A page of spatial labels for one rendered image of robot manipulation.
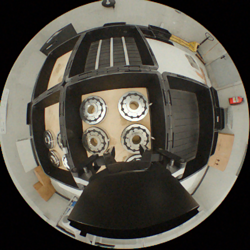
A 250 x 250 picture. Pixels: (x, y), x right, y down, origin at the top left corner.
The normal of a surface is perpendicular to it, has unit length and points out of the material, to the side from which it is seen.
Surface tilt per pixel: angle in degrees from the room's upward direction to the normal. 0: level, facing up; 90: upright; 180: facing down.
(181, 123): 0
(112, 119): 0
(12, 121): 90
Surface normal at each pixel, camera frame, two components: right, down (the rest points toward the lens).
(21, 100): 1.00, 0.03
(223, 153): -0.99, -0.02
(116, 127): -0.01, 0.04
